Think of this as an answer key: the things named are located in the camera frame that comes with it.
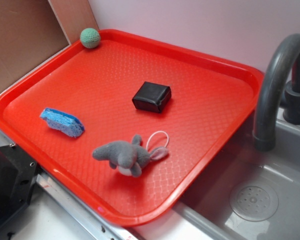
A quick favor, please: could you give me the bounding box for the gray curved faucet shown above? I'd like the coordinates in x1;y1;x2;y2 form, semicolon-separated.
252;33;300;152

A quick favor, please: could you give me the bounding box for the gray plastic sink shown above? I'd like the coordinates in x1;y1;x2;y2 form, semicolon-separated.
174;117;300;240

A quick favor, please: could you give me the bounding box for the blue sponge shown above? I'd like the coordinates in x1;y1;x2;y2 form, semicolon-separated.
39;108;85;138

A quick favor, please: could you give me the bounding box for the brown cardboard panel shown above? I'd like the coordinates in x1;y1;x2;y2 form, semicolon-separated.
0;0;98;94

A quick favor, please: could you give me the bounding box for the green knitted ball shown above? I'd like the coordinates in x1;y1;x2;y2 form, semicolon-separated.
80;28;101;49

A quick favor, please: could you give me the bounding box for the black wrapped block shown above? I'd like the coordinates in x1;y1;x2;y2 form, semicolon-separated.
132;81;172;113

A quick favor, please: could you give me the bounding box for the gray plush bunny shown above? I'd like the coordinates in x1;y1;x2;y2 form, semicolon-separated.
92;130;170;178

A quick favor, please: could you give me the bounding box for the black metal mount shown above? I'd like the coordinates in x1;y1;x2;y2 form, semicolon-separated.
0;145;38;230

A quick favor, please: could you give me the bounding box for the red plastic tray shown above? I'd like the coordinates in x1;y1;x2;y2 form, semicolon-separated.
0;29;264;227

